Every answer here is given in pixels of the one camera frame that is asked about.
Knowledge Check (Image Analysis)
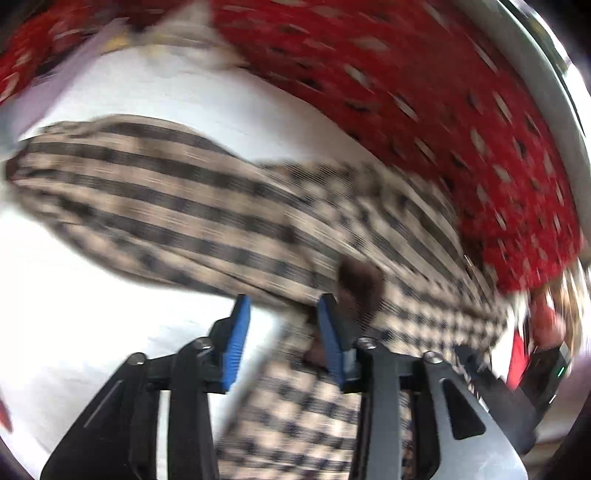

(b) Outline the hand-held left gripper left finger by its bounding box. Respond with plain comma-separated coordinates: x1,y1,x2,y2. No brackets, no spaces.
41,294,252,480

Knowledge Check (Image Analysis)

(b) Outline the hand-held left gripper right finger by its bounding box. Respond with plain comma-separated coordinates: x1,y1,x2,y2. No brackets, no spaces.
317,294,528,480

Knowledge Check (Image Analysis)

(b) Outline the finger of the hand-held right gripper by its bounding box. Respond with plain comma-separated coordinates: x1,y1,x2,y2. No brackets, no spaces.
455,345,509,400

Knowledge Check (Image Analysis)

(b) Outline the beige black checked jacket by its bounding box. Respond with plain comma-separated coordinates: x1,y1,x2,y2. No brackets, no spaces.
4,114,513,480

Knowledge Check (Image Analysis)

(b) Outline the plain red cloth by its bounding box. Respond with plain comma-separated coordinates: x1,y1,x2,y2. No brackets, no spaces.
505,331,533,389

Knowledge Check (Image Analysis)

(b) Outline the stuffed doll toy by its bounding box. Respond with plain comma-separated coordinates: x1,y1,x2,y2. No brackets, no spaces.
526,268,588,352

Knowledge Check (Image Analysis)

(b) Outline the white quilted bed cover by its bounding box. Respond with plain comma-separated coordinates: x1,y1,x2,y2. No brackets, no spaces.
0,41,462,480

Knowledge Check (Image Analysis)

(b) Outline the red patterned blanket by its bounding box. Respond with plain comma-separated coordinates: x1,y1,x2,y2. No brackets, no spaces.
0,0,583,296

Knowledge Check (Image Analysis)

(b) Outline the pale lavender cloth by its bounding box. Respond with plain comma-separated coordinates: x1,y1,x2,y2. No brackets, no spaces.
0,23,123,155

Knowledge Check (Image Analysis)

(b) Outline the grey window sill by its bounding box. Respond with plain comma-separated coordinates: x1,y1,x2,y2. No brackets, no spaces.
496,0,591,162

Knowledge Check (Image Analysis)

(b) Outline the window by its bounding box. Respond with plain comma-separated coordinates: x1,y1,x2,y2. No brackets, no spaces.
522,0,591,70

